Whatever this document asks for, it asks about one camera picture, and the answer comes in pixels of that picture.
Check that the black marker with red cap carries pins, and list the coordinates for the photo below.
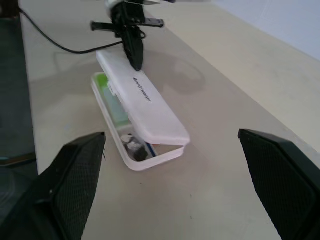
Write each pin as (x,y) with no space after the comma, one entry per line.
(136,150)

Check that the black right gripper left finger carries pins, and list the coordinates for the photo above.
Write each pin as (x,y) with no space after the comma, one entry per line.
(72,185)

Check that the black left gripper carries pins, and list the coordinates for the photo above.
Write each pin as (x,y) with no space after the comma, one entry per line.
(127,17)

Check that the green highlighter pen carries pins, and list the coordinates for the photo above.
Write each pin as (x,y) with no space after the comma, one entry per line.
(115,107)

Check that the white plastic pencil case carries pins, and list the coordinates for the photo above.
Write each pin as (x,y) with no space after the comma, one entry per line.
(150,107)

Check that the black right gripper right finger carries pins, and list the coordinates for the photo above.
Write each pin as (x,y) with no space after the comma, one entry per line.
(280,185)

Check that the blue pen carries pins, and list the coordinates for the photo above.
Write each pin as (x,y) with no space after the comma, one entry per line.
(151,150)

